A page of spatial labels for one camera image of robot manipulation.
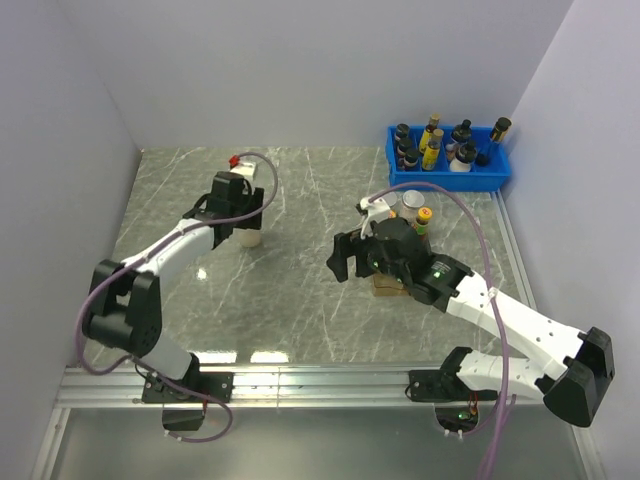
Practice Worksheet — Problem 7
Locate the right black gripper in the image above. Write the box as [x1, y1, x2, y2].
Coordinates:
[326, 229, 408, 285]

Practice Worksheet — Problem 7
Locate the black cap shaker front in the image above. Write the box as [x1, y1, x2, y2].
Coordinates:
[234, 229, 262, 248]

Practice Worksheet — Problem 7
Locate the silver lid jar blue label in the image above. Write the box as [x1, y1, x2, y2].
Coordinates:
[382, 191, 398, 212]

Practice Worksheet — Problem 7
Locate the red sauce bottle yellow cap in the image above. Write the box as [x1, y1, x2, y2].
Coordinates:
[413, 207, 433, 243]

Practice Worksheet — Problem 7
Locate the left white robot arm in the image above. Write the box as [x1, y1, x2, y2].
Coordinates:
[76, 164, 267, 402]

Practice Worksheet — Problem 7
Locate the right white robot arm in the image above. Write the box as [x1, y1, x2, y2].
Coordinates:
[327, 218, 615, 428]

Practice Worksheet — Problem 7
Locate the wooden tiered rack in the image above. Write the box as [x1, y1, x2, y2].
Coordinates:
[372, 273, 409, 297]

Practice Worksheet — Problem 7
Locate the dark bottle front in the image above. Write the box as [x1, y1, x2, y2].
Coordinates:
[403, 148, 421, 171]

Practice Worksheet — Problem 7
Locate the dark bottle middle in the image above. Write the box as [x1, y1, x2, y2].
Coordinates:
[396, 137, 413, 161]

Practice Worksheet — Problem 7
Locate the dark bottle in bin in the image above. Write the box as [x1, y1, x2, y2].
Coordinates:
[394, 123, 412, 148]

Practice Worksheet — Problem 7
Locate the yellow label bottle front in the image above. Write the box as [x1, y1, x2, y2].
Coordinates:
[421, 128, 444, 171]

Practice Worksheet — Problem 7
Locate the yellow label bottle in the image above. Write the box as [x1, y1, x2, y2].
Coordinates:
[418, 113, 440, 154]
[421, 128, 444, 171]

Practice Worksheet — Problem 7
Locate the yellow label bottle rear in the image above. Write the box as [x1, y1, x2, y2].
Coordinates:
[418, 113, 440, 154]

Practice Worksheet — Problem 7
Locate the blue plastic bin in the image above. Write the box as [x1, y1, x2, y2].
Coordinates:
[385, 125, 511, 192]

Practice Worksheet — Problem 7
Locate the black cap white bottle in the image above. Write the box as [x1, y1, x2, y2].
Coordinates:
[449, 140, 478, 173]

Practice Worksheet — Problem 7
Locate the black cap bottle rear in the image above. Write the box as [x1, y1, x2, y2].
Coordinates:
[451, 119, 472, 144]

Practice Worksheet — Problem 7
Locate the leaning black yellow bottle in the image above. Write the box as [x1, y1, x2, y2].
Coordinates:
[475, 117, 512, 167]

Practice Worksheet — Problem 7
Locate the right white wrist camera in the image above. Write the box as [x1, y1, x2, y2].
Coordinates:
[356, 197, 396, 239]

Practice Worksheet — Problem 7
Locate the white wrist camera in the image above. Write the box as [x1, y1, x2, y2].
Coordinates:
[356, 197, 396, 239]
[229, 155, 258, 183]

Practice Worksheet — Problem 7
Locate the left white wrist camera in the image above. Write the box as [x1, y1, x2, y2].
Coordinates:
[229, 155, 258, 183]

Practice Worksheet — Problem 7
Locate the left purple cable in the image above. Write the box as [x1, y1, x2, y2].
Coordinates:
[74, 151, 279, 444]

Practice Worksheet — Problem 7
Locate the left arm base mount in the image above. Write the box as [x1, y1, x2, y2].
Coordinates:
[141, 369, 234, 444]

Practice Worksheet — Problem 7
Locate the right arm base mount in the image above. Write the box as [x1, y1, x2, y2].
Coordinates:
[404, 369, 498, 437]

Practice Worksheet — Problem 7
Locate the aluminium frame rail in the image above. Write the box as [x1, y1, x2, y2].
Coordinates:
[32, 364, 604, 479]

